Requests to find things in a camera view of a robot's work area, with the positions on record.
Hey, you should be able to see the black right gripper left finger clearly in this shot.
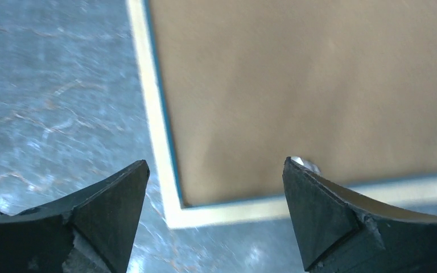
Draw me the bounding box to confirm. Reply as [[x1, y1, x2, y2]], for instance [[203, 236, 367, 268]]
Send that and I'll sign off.
[[0, 160, 150, 272]]

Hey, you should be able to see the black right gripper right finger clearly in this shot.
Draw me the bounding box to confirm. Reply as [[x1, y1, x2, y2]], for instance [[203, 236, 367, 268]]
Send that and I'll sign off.
[[283, 158, 437, 272]]

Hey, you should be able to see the wooden picture frame teal edge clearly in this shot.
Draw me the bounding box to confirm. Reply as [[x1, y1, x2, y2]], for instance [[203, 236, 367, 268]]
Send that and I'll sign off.
[[127, 1, 437, 229]]

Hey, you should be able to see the brown cardboard backing board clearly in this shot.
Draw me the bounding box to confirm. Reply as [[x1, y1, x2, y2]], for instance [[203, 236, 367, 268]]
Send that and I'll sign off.
[[150, 1, 437, 205]]

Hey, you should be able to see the silver metal turn clip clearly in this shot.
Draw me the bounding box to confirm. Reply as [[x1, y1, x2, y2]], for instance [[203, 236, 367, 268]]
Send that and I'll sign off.
[[291, 156, 321, 175]]

